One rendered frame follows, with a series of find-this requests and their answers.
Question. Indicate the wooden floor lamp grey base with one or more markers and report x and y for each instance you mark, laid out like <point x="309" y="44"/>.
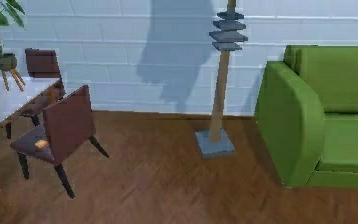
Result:
<point x="219" y="96"/>

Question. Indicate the dark brown chair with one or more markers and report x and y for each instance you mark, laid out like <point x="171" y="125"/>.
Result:
<point x="67" y="125"/>
<point x="42" y="63"/>

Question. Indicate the green sofa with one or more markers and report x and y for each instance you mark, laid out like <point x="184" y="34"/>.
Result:
<point x="293" y="113"/>

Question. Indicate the small orange object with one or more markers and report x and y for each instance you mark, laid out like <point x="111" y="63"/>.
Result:
<point x="41" y="144"/>

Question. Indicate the white table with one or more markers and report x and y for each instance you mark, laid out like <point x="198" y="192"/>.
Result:
<point x="7" y="98"/>

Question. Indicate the green house plant in pot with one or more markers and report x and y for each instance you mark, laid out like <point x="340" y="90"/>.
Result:
<point x="2" y="40"/>

